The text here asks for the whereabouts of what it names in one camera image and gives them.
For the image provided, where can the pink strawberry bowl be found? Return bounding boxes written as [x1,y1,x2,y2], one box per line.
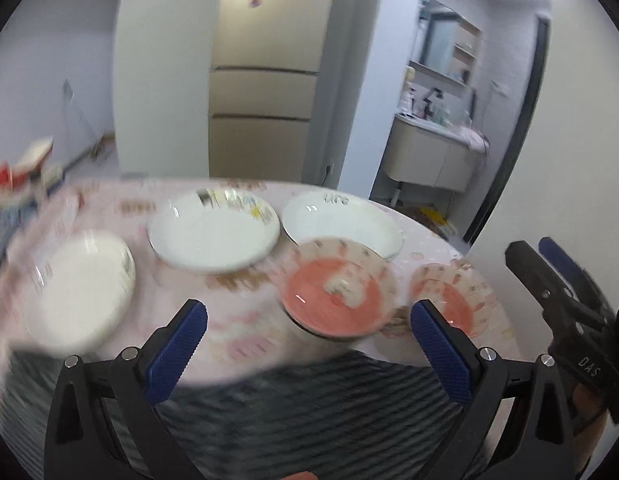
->
[409,260,497,337]
[276,237,398,341]

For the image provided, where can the plain white plate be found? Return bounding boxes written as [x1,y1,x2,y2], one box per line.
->
[24,231,136,356]

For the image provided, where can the white plate with lettering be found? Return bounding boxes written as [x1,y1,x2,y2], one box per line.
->
[282,190,404,260]

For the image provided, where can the white cartoon cat plate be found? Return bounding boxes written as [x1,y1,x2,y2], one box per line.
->
[147,188,280,274]

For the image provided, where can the person's right hand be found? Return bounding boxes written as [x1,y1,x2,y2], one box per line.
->
[567,384,608,436]

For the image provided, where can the striped clothing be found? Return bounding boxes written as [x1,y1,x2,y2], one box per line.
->
[0,349,491,480]

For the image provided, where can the beige bathroom vanity cabinet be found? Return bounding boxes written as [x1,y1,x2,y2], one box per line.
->
[381,114,489,193]

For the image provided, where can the pink cartoon tablecloth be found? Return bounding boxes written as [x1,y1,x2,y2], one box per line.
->
[0,180,520,395]

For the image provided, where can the bathroom mirror cabinet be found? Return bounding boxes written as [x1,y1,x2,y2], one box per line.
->
[410,0,483,86]

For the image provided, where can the red and white box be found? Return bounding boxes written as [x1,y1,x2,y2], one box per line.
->
[0,136,54,194]

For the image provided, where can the beige three-door refrigerator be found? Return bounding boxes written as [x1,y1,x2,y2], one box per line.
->
[209,0,332,182]

